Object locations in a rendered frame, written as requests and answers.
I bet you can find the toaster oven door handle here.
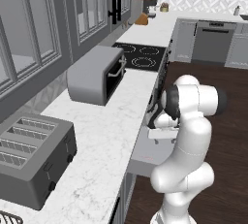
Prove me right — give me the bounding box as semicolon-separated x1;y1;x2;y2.
107;55;128;79

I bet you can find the black oven front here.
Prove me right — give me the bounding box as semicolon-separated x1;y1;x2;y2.
146;39;173;129

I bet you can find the grey lower cupboard door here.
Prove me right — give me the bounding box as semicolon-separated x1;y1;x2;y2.
108;172;138;224

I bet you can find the grey dishwasher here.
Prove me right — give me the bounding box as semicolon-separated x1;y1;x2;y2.
191;20;238;65

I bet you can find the grey toaster oven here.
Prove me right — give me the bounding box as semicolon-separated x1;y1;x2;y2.
66;45;128;107

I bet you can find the grey open drawer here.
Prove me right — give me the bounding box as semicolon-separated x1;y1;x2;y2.
126;122;177;178

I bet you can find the black wire stand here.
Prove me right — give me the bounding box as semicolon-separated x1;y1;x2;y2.
0;210;24;224

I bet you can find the dark grey four-slot toaster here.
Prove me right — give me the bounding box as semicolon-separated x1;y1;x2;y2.
0;112;78;211

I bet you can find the grey lower cupboard run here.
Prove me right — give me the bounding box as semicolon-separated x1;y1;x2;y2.
170;18;199;64
224;22;248;70

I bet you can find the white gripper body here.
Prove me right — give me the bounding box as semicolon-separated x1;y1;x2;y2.
147;127;179;141

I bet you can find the brown knife block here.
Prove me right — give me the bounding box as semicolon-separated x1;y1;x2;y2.
134;12;150;26

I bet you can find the black hob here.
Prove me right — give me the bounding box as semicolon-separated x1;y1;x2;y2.
111;41;168;73

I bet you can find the grey coffee machine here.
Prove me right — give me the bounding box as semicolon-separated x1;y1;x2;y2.
140;0;160;19

